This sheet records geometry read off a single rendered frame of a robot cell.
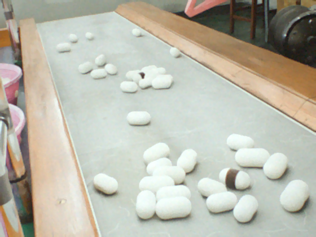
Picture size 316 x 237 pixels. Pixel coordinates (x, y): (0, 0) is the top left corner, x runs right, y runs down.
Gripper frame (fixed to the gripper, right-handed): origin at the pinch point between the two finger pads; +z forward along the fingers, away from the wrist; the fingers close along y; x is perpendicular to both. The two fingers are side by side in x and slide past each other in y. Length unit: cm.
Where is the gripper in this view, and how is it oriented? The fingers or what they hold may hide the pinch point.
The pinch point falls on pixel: (190, 11)
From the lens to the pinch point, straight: 83.8
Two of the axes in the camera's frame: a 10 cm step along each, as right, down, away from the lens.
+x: 6.9, 5.8, 4.3
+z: -6.6, 7.5, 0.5
